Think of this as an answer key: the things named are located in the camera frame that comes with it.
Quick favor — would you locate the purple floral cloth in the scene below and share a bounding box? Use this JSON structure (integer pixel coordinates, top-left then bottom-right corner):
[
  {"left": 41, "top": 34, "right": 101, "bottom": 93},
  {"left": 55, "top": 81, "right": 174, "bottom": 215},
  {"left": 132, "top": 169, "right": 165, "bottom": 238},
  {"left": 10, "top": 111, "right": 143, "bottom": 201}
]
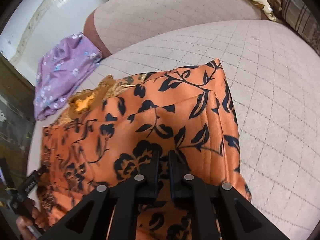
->
[{"left": 33, "top": 33, "right": 103, "bottom": 121}]

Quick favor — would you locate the striped beige pillow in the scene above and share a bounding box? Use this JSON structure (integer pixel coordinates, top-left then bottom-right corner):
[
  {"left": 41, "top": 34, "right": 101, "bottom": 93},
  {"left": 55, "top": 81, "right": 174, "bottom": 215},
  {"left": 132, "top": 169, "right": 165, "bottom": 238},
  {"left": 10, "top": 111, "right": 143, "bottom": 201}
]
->
[{"left": 281, "top": 0, "right": 320, "bottom": 51}]

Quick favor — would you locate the person's left hand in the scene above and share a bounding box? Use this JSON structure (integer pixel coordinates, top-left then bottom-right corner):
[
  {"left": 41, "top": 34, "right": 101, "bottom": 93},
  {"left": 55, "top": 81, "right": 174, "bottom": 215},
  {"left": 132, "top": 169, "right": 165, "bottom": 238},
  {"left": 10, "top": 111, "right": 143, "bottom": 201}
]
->
[{"left": 16, "top": 198, "right": 49, "bottom": 240}]

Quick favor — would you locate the orange black floral blouse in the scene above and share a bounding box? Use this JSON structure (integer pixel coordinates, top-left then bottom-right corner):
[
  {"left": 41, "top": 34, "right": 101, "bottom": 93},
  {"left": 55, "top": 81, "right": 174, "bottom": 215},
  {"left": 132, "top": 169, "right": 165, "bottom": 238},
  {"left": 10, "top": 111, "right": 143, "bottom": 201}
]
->
[{"left": 38, "top": 59, "right": 252, "bottom": 239}]

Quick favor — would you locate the wooden glass door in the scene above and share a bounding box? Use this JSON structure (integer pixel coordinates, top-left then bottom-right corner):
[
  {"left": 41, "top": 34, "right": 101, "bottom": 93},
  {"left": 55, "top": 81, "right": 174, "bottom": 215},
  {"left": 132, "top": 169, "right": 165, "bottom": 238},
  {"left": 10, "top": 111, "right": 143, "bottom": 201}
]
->
[{"left": 1, "top": 55, "right": 35, "bottom": 172}]

